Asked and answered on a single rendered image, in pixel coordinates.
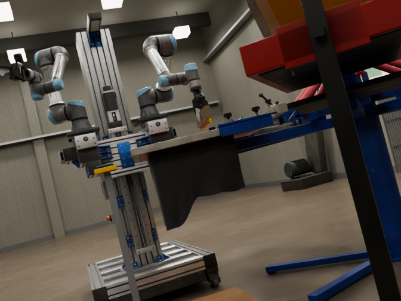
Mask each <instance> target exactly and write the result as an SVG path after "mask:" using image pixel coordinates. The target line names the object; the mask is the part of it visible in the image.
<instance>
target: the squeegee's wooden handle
mask: <svg viewBox="0 0 401 301"><path fill-rule="evenodd" d="M199 114H200V118H201V121H202V120H203V119H204V118H206V119H209V118H212V114H211V110H210V106H209V105H206V106H204V107H203V109H202V110H201V111H200V113H199Z"/></svg>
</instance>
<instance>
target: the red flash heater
mask: <svg viewBox="0 0 401 301"><path fill-rule="evenodd" d="M325 13H326V18H327V21H328V24H329V28H330V31H331V36H332V40H333V43H334V47H335V51H336V54H337V58H338V62H339V65H340V69H341V73H342V76H346V75H350V74H352V73H356V72H360V71H363V70H367V69H370V68H373V67H376V66H380V65H384V64H386V63H390V62H393V61H396V60H400V59H401V0H371V1H368V2H366V3H363V4H361V3H360V0H354V1H351V2H348V3H346V4H342V5H340V6H337V7H334V8H331V9H329V10H326V11H325ZM275 30H276V34H275V35H273V36H270V37H267V38H264V39H261V40H259V41H255V42H253V43H250V44H247V45H244V46H242V47H239V51H240V54H241V58H242V62H243V66H244V70H245V74H246V76H247V77H249V78H251V79H254V80H256V81H258V82H261V83H263V84H266V85H268V86H271V87H273V88H275V89H278V90H280V91H283V92H285V93H290V92H293V91H297V90H300V89H303V88H307V87H310V86H313V85H316V84H320V83H322V80H321V77H320V72H319V68H318V65H317V61H316V57H315V54H314V50H313V46H312V43H311V39H310V34H309V30H308V27H307V23H306V19H305V18H304V19H301V20H298V21H295V22H293V23H290V24H287V25H284V26H282V27H279V28H276V29H275ZM292 68H294V72H295V76H292V72H291V69H292Z"/></svg>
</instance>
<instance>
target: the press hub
mask: <svg viewBox="0 0 401 301"><path fill-rule="evenodd" d="M362 79H363V81H367V80H369V77H368V73H367V72H366V71H365V77H364V78H362ZM374 105H376V104H375V101H372V103H371V104H368V105H364V106H363V107H364V109H365V114H366V118H363V119H359V120H356V119H354V122H355V125H356V129H357V133H358V136H359V140H360V145H361V147H362V152H363V156H364V159H365V162H366V167H367V170H368V174H369V178H370V181H371V185H372V189H373V192H374V196H375V200H376V203H377V207H378V212H379V214H380V219H381V223H382V226H383V230H384V234H385V238H386V241H387V245H388V249H389V251H393V253H394V258H393V259H392V260H391V261H392V262H401V196H400V192H399V188H398V185H397V181H396V176H395V174H394V170H393V166H392V163H391V159H390V154H389V152H388V147H387V144H386V140H385V137H384V133H383V128H382V126H381V121H380V118H379V115H375V116H373V113H376V112H380V111H382V110H386V109H388V107H387V106H382V107H378V108H374V109H371V106H374Z"/></svg>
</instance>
